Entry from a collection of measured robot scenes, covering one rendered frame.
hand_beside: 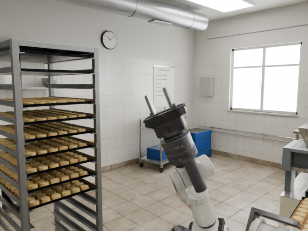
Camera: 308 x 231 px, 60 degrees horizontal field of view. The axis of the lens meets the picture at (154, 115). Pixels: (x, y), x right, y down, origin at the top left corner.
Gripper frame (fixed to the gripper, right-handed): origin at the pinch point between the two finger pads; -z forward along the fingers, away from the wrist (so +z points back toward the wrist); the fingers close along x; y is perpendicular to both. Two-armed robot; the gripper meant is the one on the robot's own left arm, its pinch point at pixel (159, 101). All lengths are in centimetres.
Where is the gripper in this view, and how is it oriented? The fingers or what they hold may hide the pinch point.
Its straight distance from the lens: 74.3
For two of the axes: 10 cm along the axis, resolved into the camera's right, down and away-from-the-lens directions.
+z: 4.0, 9.0, 1.5
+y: -1.8, 2.4, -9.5
